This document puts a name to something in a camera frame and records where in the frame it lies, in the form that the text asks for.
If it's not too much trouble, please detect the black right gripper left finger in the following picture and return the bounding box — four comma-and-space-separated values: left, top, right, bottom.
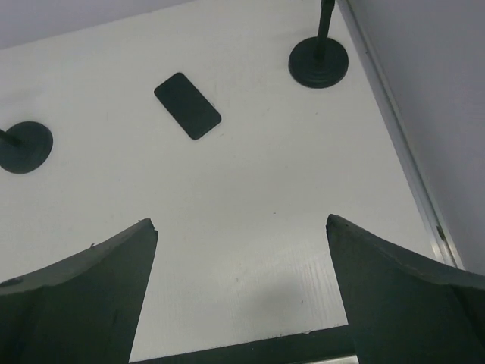
1, 218, 158, 363

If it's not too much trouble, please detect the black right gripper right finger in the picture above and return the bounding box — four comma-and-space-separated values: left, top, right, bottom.
326, 215, 484, 363

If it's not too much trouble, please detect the black phone stand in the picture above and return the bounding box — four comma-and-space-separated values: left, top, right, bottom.
1, 121, 53, 174
288, 0, 349, 89

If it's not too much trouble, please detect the aluminium frame rail right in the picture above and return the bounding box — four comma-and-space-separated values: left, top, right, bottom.
338, 1, 465, 269

